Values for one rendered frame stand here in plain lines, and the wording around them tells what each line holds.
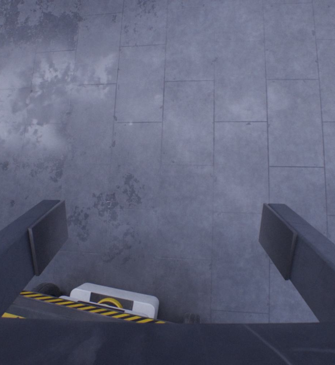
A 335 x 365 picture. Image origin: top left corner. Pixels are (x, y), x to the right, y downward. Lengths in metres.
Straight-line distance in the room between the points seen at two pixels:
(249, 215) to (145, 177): 0.38
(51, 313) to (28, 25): 1.17
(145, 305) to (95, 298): 0.15
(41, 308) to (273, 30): 1.16
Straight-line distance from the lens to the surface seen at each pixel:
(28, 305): 0.72
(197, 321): 0.82
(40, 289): 0.93
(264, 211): 0.16
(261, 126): 0.96
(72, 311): 0.66
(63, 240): 0.17
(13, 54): 1.37
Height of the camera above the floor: 0.88
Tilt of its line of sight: 79 degrees down
